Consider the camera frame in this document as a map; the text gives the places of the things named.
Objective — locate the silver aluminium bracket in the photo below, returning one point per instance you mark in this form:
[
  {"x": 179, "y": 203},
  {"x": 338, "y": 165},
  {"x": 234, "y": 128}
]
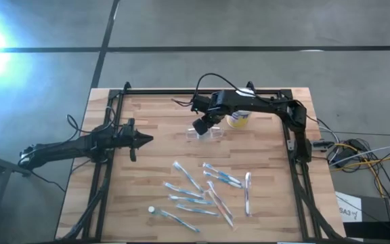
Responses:
[{"x": 290, "y": 145}]

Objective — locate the black aluminium table frame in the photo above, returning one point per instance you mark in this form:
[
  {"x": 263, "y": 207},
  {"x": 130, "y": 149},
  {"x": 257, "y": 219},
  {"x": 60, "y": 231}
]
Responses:
[{"x": 154, "y": 91}]

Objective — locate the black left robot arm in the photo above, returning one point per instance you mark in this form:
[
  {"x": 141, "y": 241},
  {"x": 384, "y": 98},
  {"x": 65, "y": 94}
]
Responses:
[{"x": 63, "y": 147}]

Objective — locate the black case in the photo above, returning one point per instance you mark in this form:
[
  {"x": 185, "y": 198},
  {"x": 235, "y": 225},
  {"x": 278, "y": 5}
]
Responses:
[{"x": 378, "y": 230}]

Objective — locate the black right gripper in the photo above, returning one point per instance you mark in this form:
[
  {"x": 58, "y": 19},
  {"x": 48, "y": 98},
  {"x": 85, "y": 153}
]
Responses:
[{"x": 203, "y": 125}]

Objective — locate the white disinfecting wipes canister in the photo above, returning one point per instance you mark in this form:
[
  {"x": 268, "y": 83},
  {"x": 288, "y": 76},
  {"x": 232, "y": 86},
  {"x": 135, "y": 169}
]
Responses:
[{"x": 239, "y": 120}]

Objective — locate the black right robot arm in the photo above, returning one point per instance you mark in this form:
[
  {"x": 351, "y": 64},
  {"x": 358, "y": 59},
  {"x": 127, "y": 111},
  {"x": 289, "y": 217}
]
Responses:
[{"x": 269, "y": 103}]

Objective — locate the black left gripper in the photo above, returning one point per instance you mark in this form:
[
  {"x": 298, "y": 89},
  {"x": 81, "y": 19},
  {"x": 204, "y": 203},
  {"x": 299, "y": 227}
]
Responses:
[{"x": 125, "y": 137}]

